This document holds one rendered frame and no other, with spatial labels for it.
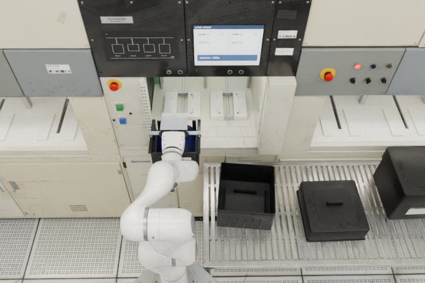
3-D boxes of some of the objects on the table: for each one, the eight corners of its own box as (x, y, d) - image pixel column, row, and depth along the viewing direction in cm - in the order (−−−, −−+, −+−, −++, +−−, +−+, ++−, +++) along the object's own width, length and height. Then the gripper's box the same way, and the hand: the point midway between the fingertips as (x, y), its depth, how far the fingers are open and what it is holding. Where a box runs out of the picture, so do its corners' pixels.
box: (387, 220, 209) (405, 196, 190) (370, 174, 228) (386, 146, 209) (442, 218, 210) (465, 193, 191) (421, 172, 229) (441, 144, 210)
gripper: (191, 148, 172) (192, 115, 184) (152, 148, 172) (155, 115, 184) (191, 159, 178) (193, 126, 190) (153, 159, 178) (157, 126, 190)
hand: (174, 124), depth 186 cm, fingers closed on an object, 3 cm apart
